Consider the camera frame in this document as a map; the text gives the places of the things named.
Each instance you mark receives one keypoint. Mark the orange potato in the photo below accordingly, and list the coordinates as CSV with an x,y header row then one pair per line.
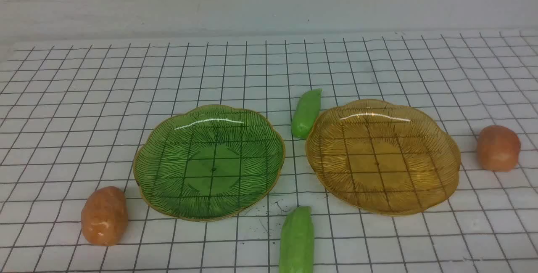
x,y
498,148
104,216

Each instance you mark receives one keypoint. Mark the green glass plate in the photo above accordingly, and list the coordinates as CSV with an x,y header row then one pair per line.
x,y
209,163

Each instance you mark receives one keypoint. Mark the green cucumber front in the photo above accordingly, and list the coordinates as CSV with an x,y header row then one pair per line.
x,y
297,242

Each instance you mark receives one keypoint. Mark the green cucumber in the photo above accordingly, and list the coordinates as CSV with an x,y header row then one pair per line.
x,y
297,242
307,111

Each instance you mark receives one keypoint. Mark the amber glass plate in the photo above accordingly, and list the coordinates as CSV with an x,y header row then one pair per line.
x,y
384,158

